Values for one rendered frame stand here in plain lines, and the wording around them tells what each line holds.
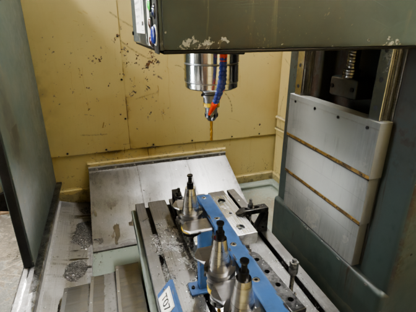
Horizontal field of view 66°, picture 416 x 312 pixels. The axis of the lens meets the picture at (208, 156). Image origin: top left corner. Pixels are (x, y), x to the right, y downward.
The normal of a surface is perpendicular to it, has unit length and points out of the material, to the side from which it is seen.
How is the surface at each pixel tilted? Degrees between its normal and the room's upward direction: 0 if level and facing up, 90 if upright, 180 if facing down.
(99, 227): 24
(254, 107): 90
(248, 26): 90
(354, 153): 90
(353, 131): 90
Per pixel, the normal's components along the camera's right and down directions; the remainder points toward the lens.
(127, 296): -0.04, -0.97
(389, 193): -0.95, 0.11
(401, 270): 0.31, 0.36
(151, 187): 0.11, -0.67
